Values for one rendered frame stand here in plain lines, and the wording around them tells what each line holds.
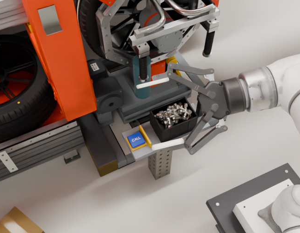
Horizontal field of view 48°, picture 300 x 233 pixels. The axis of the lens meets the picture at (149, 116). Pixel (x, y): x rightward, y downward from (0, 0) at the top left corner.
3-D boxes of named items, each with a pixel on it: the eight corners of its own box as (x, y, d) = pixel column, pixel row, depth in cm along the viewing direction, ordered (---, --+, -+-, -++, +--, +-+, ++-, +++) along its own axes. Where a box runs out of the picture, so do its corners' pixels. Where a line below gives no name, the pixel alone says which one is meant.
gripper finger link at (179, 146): (191, 139, 75) (194, 152, 75) (168, 144, 75) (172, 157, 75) (191, 140, 73) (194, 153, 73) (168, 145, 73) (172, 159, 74)
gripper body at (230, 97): (241, 73, 68) (197, 84, 69) (251, 114, 69) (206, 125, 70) (234, 74, 76) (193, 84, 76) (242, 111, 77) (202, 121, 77)
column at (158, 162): (162, 160, 215) (164, 123, 180) (169, 173, 210) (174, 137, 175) (148, 167, 212) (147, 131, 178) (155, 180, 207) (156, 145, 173)
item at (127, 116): (165, 63, 252) (166, 53, 244) (190, 97, 233) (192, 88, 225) (102, 87, 239) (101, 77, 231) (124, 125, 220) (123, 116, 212)
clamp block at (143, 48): (140, 41, 147) (140, 32, 143) (150, 55, 143) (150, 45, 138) (129, 45, 146) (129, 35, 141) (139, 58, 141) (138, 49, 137)
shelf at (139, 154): (192, 105, 187) (193, 102, 185) (209, 128, 179) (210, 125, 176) (121, 136, 176) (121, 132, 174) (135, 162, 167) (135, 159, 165)
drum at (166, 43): (162, 22, 173) (162, -2, 161) (183, 48, 162) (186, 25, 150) (137, 30, 169) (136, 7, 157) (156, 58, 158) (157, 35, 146)
